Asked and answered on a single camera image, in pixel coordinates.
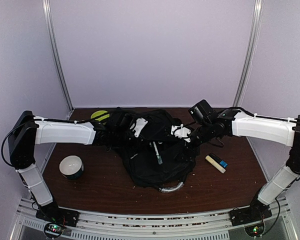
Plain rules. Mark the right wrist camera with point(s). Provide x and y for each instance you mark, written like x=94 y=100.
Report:
x=181 y=132

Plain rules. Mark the right aluminium frame post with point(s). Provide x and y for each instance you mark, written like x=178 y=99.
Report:
x=251 y=47

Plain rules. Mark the left aluminium frame post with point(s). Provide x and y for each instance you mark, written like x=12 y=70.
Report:
x=55 y=53

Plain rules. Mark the cream yellow highlighter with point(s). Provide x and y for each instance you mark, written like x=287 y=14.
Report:
x=215 y=164

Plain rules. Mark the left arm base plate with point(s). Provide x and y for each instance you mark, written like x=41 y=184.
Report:
x=58 y=215

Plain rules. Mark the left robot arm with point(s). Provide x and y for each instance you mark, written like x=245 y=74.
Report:
x=18 y=146

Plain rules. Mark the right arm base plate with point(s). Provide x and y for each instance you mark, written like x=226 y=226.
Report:
x=247 y=215

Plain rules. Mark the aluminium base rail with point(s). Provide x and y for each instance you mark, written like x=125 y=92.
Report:
x=209 y=225

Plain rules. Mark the round circuit board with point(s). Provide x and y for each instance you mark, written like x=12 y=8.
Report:
x=255 y=230
x=53 y=230

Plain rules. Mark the black white pen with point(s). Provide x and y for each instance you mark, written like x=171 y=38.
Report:
x=158 y=156

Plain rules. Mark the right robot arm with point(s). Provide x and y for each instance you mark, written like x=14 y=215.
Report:
x=238 y=122

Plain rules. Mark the left round circuit board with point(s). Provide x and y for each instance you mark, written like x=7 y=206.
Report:
x=53 y=230

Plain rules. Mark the green plastic bowl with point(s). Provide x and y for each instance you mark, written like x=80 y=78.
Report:
x=100 y=115

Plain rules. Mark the aluminium frame post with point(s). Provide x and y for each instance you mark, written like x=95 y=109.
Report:
x=251 y=47
x=55 y=53

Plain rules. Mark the right round circuit board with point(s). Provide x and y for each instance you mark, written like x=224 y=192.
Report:
x=255 y=230

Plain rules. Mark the black student backpack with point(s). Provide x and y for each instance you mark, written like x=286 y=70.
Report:
x=138 y=154

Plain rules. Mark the blue black marker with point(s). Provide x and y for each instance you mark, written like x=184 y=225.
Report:
x=220 y=161

